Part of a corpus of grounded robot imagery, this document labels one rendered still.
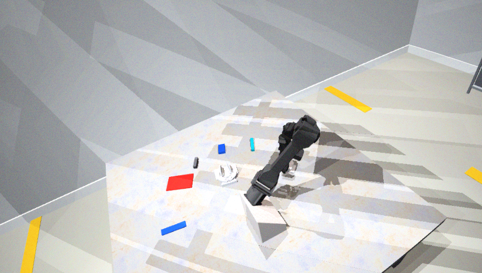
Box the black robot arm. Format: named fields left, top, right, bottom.
left=243, top=114, right=320, bottom=206

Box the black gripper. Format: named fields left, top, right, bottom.
left=279, top=146, right=289, bottom=174

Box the red flat plate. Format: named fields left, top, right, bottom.
left=166, top=173, right=194, bottom=191

